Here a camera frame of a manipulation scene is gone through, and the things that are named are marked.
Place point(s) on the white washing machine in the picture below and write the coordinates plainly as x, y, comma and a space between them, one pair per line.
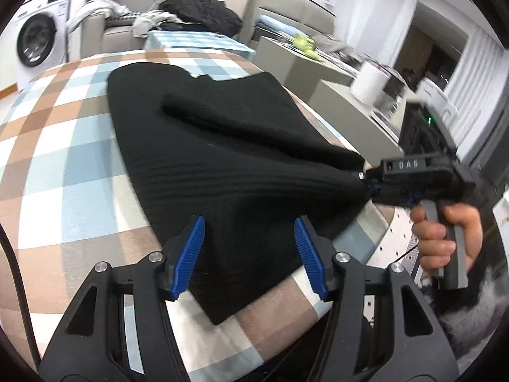
39, 36

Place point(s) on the black clothes pile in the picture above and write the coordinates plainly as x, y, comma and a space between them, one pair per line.
202, 12

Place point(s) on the light blue pillow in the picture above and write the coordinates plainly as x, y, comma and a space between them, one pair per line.
274, 23

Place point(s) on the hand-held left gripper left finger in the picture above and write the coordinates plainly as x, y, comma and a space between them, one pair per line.
186, 262

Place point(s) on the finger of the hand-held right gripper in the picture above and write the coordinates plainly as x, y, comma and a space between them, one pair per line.
368, 183

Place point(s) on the grey clothes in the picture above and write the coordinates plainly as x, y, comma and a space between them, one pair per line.
330, 43

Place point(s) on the white paper roll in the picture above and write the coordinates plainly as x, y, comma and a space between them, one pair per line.
368, 81

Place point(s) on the person's grey fluffy clothing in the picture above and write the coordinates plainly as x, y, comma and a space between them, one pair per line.
473, 310

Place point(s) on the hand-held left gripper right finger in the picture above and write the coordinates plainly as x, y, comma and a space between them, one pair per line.
312, 262

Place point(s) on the white garment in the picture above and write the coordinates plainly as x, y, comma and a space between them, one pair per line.
97, 10

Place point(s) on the white curtain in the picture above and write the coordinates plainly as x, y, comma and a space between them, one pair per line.
381, 4
477, 87

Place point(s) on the brown blue checked tablecloth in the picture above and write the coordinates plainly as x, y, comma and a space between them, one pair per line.
59, 147

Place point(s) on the blue checked small table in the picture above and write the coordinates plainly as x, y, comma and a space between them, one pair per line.
199, 43

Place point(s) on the beige low cabinet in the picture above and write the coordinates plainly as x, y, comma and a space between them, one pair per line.
350, 119
286, 67

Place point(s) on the person's right hand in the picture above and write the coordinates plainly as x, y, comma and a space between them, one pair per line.
433, 242

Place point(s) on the grey striped garment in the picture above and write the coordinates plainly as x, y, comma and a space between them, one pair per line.
153, 22

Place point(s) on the beige sofa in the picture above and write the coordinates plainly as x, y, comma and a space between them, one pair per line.
294, 12
95, 36

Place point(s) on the black knit sweater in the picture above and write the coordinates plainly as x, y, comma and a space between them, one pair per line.
238, 159

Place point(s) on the green plush toy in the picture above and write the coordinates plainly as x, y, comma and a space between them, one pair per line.
302, 41
312, 52

